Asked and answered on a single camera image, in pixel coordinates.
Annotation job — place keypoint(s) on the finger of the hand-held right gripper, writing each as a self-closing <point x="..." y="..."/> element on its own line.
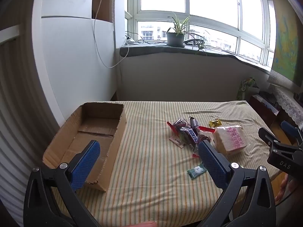
<point x="290" y="128"/>
<point x="272" y="141"/>

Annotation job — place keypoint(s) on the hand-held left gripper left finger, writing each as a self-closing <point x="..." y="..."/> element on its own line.
<point x="86" y="160"/>

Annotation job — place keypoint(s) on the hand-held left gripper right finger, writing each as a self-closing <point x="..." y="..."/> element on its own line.
<point x="211" y="160"/>

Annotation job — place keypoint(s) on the green snack packet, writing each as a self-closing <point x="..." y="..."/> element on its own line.
<point x="196" y="171"/>

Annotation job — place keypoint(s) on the clear snack pouch red edge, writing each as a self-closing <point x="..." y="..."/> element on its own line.
<point x="204" y="136"/>

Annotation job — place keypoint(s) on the brown chocolate bar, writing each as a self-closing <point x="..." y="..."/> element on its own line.
<point x="190" y="135"/>

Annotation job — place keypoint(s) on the brown cardboard box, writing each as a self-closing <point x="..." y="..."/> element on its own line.
<point x="94" y="127"/>

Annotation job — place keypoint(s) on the small dark chocolate bar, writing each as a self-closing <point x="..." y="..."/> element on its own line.
<point x="194" y="123"/>

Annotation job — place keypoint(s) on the person's right hand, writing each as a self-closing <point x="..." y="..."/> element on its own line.
<point x="284" y="189"/>

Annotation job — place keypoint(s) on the person's left hand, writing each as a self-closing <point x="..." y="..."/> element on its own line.
<point x="144" y="224"/>

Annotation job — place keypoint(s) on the white lace cloth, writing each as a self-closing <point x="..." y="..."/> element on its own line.
<point x="288" y="101"/>

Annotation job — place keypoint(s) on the white bread packet pink print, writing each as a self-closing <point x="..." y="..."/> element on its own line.
<point x="230" y="140"/>

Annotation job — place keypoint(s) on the dark wooden furniture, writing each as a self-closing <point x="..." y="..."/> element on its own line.
<point x="265" y="113"/>

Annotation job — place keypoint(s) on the yellow snack packet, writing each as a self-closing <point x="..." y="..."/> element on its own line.
<point x="215" y="123"/>

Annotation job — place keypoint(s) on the small white brown packet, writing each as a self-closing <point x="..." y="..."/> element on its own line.
<point x="177" y="141"/>

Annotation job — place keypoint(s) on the purple candy bag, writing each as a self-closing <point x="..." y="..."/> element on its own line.
<point x="180" y="123"/>

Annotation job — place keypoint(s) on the green bag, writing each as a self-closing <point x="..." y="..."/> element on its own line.
<point x="246" y="87"/>

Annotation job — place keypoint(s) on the striped bedsheet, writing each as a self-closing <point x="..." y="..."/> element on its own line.
<point x="151" y="165"/>

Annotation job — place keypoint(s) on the white ribbed panel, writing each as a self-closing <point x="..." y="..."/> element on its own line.
<point x="21" y="111"/>

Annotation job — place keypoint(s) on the white cabinet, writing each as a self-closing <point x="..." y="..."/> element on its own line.
<point x="71" y="52"/>

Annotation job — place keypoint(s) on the black round object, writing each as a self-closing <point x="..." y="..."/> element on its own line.
<point x="190" y="42"/>

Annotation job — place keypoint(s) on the potted spider plant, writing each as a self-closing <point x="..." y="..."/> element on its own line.
<point x="175" y="39"/>

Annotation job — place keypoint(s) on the white charger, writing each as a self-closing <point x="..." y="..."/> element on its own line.
<point x="129" y="40"/>

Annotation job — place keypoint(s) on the wall map poster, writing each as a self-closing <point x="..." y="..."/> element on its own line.
<point x="287" y="40"/>

